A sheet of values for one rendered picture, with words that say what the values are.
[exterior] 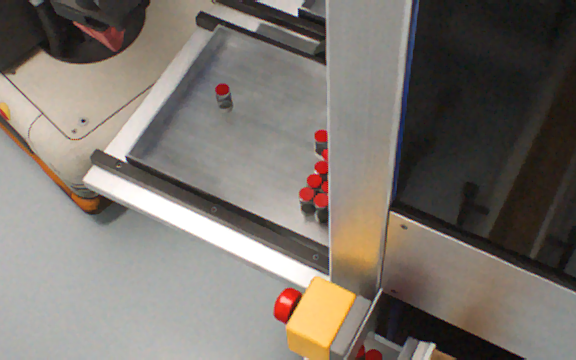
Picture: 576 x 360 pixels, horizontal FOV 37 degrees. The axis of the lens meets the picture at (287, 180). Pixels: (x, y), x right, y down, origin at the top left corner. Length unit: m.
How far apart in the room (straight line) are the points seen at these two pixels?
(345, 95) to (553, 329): 0.33
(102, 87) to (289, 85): 0.89
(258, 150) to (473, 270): 0.48
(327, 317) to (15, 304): 1.35
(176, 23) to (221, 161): 1.01
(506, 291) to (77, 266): 1.50
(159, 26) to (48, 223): 0.57
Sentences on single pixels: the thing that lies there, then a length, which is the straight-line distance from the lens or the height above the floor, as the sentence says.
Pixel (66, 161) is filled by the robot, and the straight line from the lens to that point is 2.03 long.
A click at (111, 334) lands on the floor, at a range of 2.10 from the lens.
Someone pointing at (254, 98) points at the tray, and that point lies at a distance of 1.28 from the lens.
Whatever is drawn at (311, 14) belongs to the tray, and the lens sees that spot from 1.33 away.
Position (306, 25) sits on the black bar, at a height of 0.90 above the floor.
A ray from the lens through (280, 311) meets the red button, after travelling 0.98.
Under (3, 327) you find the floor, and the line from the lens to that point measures 2.19.
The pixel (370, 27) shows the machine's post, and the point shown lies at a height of 1.45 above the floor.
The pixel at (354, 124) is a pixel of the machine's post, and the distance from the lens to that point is 0.71.
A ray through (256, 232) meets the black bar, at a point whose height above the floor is 0.90.
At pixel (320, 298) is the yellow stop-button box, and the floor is 1.03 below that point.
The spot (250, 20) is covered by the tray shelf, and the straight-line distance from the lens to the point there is 1.37.
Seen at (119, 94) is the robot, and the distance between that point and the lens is 2.08.
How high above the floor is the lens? 1.91
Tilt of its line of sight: 60 degrees down
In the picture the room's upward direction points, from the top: 5 degrees counter-clockwise
